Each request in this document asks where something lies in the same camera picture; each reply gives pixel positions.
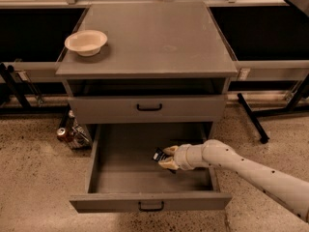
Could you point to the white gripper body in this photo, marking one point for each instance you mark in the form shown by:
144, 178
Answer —
182, 157

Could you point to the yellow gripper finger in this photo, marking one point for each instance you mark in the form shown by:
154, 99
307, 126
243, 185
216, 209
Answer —
168, 163
170, 151

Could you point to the blue rxbar blueberry bar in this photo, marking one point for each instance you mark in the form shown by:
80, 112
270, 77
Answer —
159, 155

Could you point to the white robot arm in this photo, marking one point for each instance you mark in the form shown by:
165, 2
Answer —
289, 191

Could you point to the closed grey top drawer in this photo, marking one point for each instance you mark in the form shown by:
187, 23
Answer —
115, 110

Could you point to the open grey middle drawer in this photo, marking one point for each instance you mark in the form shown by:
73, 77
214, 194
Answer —
122, 171

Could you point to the grey drawer cabinet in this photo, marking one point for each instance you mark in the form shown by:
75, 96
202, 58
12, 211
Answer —
153, 49

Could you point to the black stand leg right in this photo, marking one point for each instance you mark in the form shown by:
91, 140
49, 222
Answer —
264, 138

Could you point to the black stand leg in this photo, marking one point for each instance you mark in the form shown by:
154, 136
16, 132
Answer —
264, 138
13, 86

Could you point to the dark bottle on floor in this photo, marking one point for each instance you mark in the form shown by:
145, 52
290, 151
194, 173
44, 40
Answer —
70, 120

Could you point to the red soda can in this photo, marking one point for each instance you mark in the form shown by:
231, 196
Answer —
62, 134

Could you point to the white bowl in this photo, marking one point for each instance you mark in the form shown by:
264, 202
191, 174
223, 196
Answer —
86, 43

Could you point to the black stand leg left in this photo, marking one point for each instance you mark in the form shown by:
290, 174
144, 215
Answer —
13, 86

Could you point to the black top drawer handle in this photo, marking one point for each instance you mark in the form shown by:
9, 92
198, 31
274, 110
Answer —
143, 108

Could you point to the black drawer handle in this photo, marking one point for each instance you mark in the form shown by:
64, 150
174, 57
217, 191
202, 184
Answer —
151, 206
143, 108

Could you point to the black middle drawer handle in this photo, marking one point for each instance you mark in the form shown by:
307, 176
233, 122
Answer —
151, 206

